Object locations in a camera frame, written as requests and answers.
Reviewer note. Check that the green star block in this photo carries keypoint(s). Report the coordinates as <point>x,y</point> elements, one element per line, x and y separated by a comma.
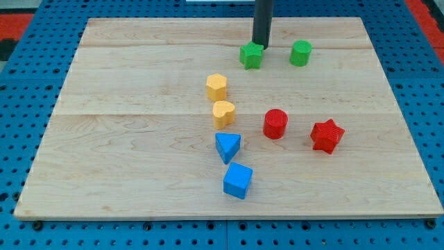
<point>250,55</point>

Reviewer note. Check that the red star block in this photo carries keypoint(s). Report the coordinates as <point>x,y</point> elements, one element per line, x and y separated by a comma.
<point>326,136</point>

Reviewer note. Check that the yellow heart block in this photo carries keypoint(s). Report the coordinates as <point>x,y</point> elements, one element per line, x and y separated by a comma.
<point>223,113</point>

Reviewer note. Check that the blue triangle block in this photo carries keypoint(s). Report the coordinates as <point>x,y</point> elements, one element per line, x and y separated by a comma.
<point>227,145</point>

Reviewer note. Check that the yellow hexagon block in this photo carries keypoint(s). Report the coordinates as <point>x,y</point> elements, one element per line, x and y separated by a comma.
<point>216,87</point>

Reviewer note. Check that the red cylinder block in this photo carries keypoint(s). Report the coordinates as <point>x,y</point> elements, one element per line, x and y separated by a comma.
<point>275,123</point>

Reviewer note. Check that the blue cube block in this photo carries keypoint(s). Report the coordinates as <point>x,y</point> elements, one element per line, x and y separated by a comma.
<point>237,180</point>

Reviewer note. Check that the light wooden board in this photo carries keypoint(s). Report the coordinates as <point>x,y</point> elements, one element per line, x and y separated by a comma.
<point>131,136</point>

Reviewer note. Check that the green cylinder block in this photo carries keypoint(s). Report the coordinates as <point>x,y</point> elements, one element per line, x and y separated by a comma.
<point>300,53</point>

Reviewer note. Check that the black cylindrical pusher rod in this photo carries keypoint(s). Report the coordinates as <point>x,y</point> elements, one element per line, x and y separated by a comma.
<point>262,22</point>

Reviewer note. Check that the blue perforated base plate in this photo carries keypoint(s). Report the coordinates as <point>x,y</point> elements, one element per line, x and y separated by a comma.
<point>33,77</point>

